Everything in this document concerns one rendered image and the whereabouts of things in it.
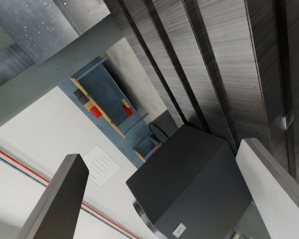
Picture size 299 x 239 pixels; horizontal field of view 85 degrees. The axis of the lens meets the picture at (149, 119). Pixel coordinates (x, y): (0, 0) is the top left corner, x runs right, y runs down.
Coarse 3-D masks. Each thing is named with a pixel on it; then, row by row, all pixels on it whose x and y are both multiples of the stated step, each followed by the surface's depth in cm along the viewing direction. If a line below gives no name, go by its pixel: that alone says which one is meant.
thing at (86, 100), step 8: (96, 64) 335; (80, 72) 382; (88, 72) 331; (104, 72) 367; (72, 80) 350; (112, 80) 363; (80, 88) 332; (112, 88) 425; (80, 96) 363; (88, 96) 340; (120, 96) 424; (88, 104) 376; (96, 104) 352; (128, 104) 410; (96, 112) 381; (128, 112) 444; (136, 112) 412; (160, 144) 475; (136, 152) 492; (152, 152) 468; (144, 160) 457
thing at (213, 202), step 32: (192, 128) 35; (160, 160) 33; (192, 160) 29; (224, 160) 29; (160, 192) 28; (192, 192) 27; (224, 192) 32; (160, 224) 25; (192, 224) 29; (224, 224) 35
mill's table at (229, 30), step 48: (144, 0) 21; (192, 0) 17; (240, 0) 13; (288, 0) 15; (144, 48) 29; (192, 48) 20; (240, 48) 15; (288, 48) 17; (192, 96) 29; (240, 96) 19; (288, 96) 20; (288, 144) 24
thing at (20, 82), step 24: (96, 24) 50; (0, 48) 41; (72, 48) 49; (96, 48) 52; (0, 72) 42; (24, 72) 45; (48, 72) 47; (72, 72) 51; (0, 96) 43; (24, 96) 46; (0, 120) 45
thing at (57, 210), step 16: (64, 160) 9; (80, 160) 10; (64, 176) 8; (80, 176) 10; (48, 192) 8; (64, 192) 8; (80, 192) 10; (48, 208) 7; (64, 208) 8; (80, 208) 10; (32, 224) 6; (48, 224) 7; (64, 224) 8
